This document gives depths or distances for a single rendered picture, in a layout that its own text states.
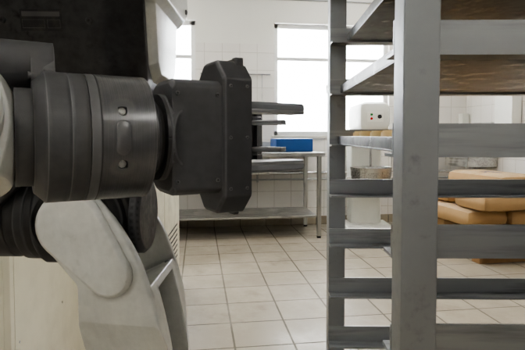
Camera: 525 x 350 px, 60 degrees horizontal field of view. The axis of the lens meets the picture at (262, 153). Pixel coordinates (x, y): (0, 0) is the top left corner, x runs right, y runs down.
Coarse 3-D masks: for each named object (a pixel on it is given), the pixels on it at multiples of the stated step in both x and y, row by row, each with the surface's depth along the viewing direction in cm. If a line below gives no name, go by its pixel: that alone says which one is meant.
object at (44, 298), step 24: (0, 264) 122; (24, 264) 130; (48, 264) 146; (0, 288) 122; (24, 288) 130; (48, 288) 146; (72, 288) 167; (0, 312) 122; (24, 312) 130; (48, 312) 146; (72, 312) 167; (0, 336) 122; (24, 336) 130; (48, 336) 146; (72, 336) 167
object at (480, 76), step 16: (384, 64) 50; (448, 64) 47; (464, 64) 47; (480, 64) 47; (496, 64) 47; (512, 64) 47; (352, 80) 69; (368, 80) 62; (384, 80) 62; (448, 80) 62; (464, 80) 62; (480, 80) 62; (496, 80) 62; (512, 80) 62
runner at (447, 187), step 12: (336, 180) 82; (348, 180) 82; (360, 180) 82; (372, 180) 82; (384, 180) 82; (444, 180) 82; (456, 180) 82; (468, 180) 82; (480, 180) 82; (492, 180) 82; (504, 180) 82; (516, 180) 82; (336, 192) 82; (348, 192) 82; (360, 192) 82; (372, 192) 82; (384, 192) 82; (444, 192) 82; (456, 192) 82; (468, 192) 82; (480, 192) 82; (492, 192) 82; (504, 192) 82; (516, 192) 82
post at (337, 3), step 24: (336, 0) 81; (336, 24) 81; (336, 48) 82; (336, 72) 82; (336, 96) 82; (336, 120) 82; (336, 168) 82; (336, 216) 83; (336, 264) 83; (336, 312) 83
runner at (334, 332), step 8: (328, 328) 83; (336, 328) 83; (344, 328) 83; (352, 328) 83; (360, 328) 83; (368, 328) 83; (376, 328) 83; (384, 328) 83; (328, 336) 83; (336, 336) 83; (344, 336) 83; (352, 336) 83; (360, 336) 83; (368, 336) 83; (376, 336) 83; (384, 336) 83; (336, 344) 82; (344, 344) 82; (352, 344) 82; (360, 344) 82; (368, 344) 82; (376, 344) 82
